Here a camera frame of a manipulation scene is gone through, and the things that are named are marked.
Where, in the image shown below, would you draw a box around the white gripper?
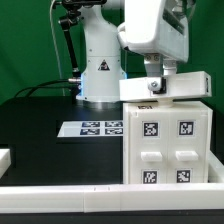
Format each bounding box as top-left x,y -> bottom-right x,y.
116,0 -> 190,96

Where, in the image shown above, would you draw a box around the white cube block with tag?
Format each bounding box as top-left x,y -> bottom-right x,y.
120,71 -> 212,101

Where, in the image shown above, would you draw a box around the white cabinet body box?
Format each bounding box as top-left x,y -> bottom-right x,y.
123,101 -> 213,184

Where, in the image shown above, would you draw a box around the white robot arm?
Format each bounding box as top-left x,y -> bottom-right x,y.
79,0 -> 189,103

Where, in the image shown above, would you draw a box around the white left fence piece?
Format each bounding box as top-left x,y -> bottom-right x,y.
0,149 -> 11,178

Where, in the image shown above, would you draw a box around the black cables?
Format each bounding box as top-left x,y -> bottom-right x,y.
13,78 -> 83,98

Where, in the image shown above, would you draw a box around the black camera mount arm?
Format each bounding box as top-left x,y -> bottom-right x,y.
54,0 -> 101,81

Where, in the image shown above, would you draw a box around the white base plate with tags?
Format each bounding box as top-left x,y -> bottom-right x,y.
58,120 -> 123,138

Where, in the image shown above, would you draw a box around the white front fence rail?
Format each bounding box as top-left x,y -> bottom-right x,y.
0,183 -> 224,214

